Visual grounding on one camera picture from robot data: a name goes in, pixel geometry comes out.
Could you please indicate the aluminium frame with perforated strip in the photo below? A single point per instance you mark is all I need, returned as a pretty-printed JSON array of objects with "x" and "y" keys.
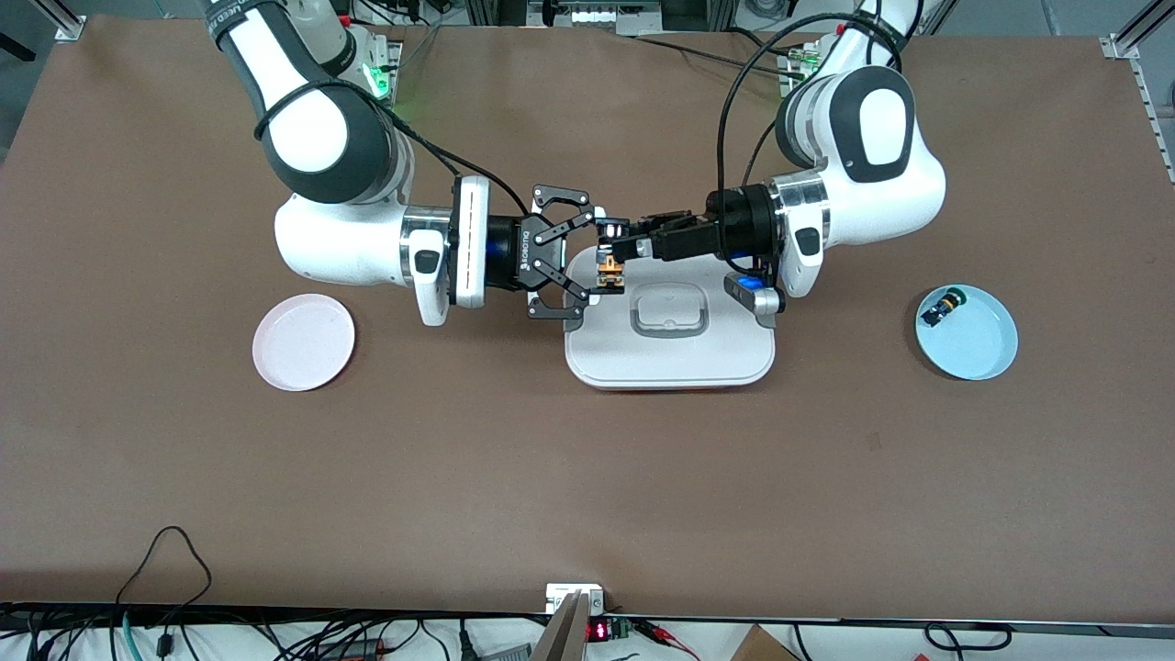
[{"x": 1138, "y": 37}]

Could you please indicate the orange push-button switch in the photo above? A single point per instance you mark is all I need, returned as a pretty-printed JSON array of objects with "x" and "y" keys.
[{"x": 612, "y": 274}]

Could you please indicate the black power adapter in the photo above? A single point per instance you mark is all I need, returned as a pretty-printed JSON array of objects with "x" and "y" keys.
[{"x": 353, "y": 650}]

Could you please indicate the blue switch with green button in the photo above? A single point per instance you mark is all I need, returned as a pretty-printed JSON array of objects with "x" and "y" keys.
[{"x": 938, "y": 310}]

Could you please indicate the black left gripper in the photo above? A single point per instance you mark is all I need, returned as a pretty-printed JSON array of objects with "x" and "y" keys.
[{"x": 737, "y": 223}]

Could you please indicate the white metal bracket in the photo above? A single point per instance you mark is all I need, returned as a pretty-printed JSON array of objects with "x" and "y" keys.
[{"x": 555, "y": 595}]

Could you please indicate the aluminium frame corner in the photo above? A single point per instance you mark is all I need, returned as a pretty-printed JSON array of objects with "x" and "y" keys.
[{"x": 66, "y": 23}]

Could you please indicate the white lidded plastic box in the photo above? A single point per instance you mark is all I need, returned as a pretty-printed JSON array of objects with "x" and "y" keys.
[{"x": 670, "y": 353}]

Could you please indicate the aluminium profile bar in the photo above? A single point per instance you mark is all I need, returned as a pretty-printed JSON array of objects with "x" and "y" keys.
[{"x": 560, "y": 633}]

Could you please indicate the brown cardboard piece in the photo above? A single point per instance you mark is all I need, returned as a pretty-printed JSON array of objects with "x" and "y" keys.
[{"x": 762, "y": 647}]

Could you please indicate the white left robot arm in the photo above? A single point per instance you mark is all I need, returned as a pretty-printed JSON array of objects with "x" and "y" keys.
[{"x": 881, "y": 128}]

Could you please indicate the lit power strip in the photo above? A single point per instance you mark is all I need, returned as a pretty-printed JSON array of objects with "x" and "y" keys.
[{"x": 606, "y": 16}]

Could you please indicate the red LED display module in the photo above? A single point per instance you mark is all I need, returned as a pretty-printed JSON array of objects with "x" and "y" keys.
[{"x": 601, "y": 631}]

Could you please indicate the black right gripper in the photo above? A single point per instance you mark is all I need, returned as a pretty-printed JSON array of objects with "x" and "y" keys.
[{"x": 510, "y": 254}]

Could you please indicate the red and black clip lead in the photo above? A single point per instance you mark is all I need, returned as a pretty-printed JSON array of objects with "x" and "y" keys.
[{"x": 665, "y": 635}]

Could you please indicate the light blue round plate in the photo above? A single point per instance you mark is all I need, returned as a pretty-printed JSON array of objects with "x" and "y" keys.
[{"x": 978, "y": 344}]

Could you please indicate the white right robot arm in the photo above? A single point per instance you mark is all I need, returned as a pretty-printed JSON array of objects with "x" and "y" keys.
[{"x": 312, "y": 138}]

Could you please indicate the pink round plate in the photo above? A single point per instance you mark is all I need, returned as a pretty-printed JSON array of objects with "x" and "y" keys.
[{"x": 303, "y": 344}]

